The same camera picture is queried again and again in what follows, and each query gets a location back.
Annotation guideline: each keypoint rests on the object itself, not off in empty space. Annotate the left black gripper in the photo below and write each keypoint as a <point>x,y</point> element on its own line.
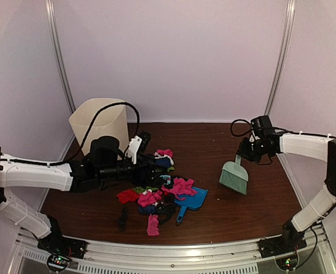
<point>140,179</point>

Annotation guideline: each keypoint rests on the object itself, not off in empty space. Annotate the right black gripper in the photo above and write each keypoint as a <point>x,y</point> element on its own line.
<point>242,151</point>

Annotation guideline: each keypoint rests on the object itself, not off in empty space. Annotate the mint green hand brush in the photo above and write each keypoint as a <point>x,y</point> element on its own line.
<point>234,176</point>

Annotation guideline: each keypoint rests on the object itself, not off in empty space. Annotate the blue plastic dustpan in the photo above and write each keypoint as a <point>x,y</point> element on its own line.
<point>186,202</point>

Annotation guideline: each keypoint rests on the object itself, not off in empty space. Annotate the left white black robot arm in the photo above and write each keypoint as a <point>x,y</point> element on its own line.
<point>104,163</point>

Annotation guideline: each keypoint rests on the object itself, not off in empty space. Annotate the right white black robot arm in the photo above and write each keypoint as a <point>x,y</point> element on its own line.
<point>321,182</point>

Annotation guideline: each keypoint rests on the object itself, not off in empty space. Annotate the red paper scrap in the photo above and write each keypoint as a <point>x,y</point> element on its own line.
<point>127,196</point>

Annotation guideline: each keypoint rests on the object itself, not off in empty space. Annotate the green scrap centre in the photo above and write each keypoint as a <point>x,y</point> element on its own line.
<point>140,190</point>

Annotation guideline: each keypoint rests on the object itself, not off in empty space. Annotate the beige plastic waste bin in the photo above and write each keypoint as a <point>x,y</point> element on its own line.
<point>110,122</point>

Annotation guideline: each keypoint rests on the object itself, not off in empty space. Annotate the pink scrap centre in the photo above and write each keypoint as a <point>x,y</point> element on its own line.
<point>148,198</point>

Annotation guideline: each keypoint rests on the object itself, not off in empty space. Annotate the pink white scrap back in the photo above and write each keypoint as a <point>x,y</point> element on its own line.
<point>164,154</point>

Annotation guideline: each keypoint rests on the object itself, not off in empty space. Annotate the black scrap front left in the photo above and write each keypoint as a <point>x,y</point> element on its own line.
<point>122,220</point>

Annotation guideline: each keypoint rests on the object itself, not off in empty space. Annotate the light blue scrap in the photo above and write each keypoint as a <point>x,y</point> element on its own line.
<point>166,179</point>

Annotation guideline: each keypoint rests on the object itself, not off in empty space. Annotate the navy blue scrap back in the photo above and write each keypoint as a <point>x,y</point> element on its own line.
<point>164,162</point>

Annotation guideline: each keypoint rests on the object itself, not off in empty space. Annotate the navy scrap front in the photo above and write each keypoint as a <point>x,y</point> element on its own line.
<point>149,210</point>

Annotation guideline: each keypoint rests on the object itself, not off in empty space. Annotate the large pink scrap on dustpan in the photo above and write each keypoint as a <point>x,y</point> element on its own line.
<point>181,188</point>

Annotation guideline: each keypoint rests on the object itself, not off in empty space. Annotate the pink scrap front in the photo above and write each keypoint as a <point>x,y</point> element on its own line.
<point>153,226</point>

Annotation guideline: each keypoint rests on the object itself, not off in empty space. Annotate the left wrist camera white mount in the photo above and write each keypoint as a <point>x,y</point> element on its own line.
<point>137,145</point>

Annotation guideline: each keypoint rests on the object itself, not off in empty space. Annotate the black scrap beside dustpan handle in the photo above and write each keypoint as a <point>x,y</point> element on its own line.
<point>165,212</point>

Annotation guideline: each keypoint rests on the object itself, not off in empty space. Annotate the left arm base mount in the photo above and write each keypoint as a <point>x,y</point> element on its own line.
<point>61,251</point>

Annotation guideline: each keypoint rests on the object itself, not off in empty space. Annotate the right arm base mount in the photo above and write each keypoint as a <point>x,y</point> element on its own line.
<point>285,254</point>

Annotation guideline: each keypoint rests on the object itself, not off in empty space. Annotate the front aluminium rail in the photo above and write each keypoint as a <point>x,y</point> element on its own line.
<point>106,257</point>

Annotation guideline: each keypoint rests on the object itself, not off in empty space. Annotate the right aluminium frame post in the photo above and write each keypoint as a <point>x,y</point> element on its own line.
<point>286,37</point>

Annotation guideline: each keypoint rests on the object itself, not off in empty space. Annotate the aluminium frame post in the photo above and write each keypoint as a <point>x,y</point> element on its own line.
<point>55,40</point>
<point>286,37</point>

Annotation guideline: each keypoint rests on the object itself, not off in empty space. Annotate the left aluminium frame post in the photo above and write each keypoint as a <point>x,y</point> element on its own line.
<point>55,40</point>

